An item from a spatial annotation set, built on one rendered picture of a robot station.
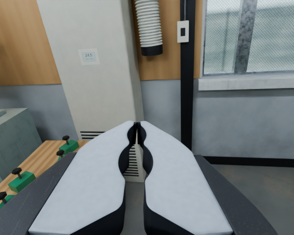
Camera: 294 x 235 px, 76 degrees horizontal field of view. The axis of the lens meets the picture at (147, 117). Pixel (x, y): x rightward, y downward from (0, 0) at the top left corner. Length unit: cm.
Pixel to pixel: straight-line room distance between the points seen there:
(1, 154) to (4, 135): 14
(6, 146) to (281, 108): 216
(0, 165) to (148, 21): 147
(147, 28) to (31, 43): 101
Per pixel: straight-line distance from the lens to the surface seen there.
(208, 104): 165
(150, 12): 132
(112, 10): 126
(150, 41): 132
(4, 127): 180
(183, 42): 142
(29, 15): 187
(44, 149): 157
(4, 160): 182
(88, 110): 149
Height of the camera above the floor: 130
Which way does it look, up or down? 27 degrees down
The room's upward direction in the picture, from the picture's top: 6 degrees counter-clockwise
